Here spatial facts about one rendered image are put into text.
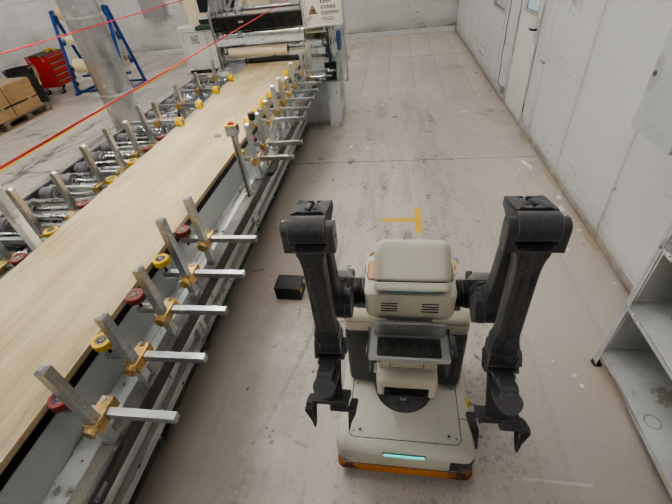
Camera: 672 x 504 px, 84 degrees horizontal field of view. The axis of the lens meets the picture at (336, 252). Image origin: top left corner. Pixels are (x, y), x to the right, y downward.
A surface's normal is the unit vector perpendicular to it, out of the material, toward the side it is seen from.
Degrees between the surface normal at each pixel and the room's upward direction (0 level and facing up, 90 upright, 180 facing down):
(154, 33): 90
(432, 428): 0
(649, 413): 0
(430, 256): 43
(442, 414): 0
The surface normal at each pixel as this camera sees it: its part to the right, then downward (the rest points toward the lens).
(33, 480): 0.99, 0.00
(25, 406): -0.09, -0.77
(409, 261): -0.15, -0.14
